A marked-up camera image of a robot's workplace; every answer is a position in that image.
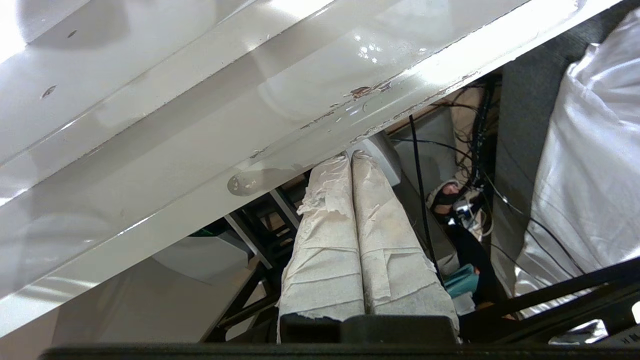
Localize white fabric bedding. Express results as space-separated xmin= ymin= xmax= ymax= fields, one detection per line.
xmin=514 ymin=7 xmax=640 ymax=303

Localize tangled black cable bundle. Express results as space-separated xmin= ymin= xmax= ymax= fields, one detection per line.
xmin=432 ymin=75 xmax=503 ymax=241

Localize black metal stand legs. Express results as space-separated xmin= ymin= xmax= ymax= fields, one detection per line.
xmin=460 ymin=257 xmax=640 ymax=346

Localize glossy white drawer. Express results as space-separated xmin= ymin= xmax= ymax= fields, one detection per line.
xmin=0 ymin=0 xmax=623 ymax=338

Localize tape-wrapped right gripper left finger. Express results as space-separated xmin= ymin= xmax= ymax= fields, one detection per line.
xmin=278 ymin=150 xmax=365 ymax=321

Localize thin black hanging cable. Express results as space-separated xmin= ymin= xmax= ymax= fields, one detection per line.
xmin=408 ymin=115 xmax=446 ymax=288

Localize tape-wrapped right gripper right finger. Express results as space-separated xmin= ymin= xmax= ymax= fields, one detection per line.
xmin=351 ymin=150 xmax=460 ymax=331

